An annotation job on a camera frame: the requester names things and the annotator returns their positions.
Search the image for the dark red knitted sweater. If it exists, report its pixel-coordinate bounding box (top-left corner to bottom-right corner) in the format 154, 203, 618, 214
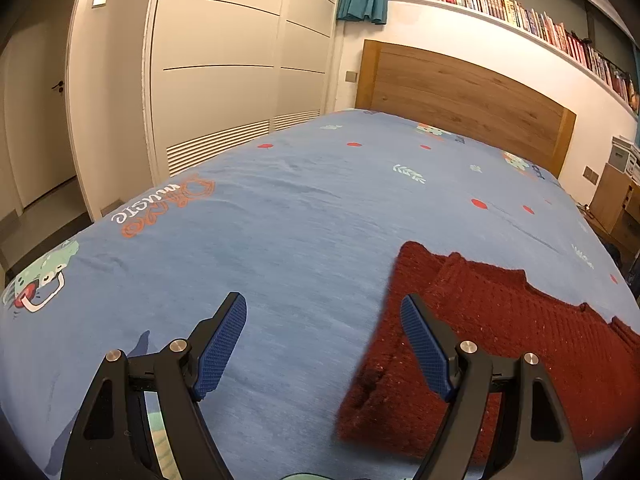
334, 241, 640, 466

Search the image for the white door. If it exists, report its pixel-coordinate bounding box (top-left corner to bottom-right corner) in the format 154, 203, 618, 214
0, 10, 81, 216

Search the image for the bed with blue sheet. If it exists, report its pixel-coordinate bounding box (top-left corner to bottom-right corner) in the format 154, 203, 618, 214
0, 108, 633, 480

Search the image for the row of books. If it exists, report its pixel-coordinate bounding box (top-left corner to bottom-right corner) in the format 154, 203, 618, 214
387, 0, 640, 111

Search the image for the grey storage box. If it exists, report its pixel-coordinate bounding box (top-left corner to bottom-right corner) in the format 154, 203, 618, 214
609, 135, 640, 178

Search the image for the white wardrobe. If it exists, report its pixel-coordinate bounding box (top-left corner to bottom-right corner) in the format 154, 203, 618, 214
65, 0, 346, 221

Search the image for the wooden headboard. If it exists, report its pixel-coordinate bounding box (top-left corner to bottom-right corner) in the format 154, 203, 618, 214
355, 39, 577, 180

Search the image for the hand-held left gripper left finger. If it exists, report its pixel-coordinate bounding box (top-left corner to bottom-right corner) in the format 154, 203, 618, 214
60, 291, 248, 480

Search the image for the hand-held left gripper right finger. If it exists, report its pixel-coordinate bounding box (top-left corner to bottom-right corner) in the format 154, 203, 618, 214
400, 294, 583, 480

